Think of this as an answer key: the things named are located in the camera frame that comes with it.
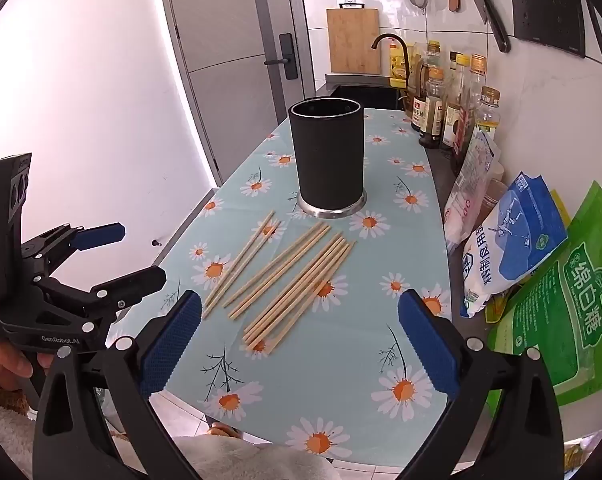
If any white pink plastic bag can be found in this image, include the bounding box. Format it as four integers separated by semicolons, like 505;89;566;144
443;129;500;252

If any orange cap glass bottle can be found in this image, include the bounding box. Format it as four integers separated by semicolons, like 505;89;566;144
450;53;488;177

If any person's left hand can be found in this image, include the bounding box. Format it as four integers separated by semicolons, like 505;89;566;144
0;340;56;392

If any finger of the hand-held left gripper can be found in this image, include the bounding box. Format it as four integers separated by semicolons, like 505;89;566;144
40;265;168;324
22;222;127;274

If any dark soy sauce bottle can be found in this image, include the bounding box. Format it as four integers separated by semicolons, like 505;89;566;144
410;56;431;134

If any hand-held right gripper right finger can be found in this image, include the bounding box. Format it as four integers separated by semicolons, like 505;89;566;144
396;289;568;480

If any glass condiment bottle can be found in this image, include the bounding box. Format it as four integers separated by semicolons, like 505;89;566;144
420;67;447;150
441;51;471;152

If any black handle kitchen knife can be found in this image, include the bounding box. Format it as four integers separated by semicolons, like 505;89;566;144
460;0;511;54

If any white door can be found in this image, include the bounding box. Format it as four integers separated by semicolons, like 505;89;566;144
156;0;313;188

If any bunch of wooden chopsticks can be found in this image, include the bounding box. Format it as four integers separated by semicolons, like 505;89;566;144
202;210;357;354

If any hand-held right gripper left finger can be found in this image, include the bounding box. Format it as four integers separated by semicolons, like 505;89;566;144
31;289;203;480

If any yellow cap glass bottle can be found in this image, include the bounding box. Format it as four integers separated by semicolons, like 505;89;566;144
423;40;442;71

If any black wall socket panel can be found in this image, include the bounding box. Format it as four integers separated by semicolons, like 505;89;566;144
510;0;587;58

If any black door handle lock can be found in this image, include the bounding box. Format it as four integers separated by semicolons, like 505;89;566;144
264;33;300;80

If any blue white salt bag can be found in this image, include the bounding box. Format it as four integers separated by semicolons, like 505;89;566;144
460;171;570;319

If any wooden cutting board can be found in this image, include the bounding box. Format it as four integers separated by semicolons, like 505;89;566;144
326;7;382;75

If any yellow cooking oil bottle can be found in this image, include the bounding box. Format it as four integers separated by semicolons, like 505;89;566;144
388;42;409;88

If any daisy print tablecloth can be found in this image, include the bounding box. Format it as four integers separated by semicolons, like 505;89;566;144
116;107;454;466

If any black cylindrical chopstick holder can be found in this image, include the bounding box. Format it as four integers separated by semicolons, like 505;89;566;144
287;98;370;219

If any green label oil bottle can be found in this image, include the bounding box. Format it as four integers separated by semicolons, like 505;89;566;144
473;86;502;142

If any green sugar bag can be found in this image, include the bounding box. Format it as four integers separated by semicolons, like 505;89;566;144
485;180;602;407

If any kitchen sink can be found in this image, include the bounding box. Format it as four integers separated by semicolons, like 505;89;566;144
325;73;408;111

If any black kitchen faucet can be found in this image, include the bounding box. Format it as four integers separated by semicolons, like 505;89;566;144
371;33;413;102

